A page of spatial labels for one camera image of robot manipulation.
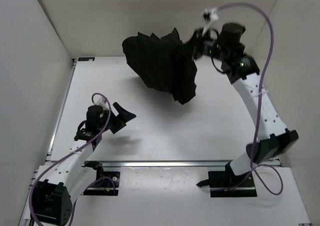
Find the aluminium table front rail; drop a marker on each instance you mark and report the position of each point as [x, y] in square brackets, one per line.
[164, 164]

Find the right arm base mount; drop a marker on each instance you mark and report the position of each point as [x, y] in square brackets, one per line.
[225, 184]

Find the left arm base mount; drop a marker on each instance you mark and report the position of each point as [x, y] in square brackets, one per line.
[107, 182]

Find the left blue table label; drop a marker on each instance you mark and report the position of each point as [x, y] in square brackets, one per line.
[86, 59]

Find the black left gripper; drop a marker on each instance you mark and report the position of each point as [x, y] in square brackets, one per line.
[124, 115]

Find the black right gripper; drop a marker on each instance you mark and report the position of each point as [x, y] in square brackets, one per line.
[196, 43]

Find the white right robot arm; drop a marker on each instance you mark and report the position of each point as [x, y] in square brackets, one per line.
[272, 137]

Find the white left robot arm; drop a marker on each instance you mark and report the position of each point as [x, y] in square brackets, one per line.
[54, 193]

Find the black pleated skirt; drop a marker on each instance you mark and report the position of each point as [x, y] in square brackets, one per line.
[161, 64]

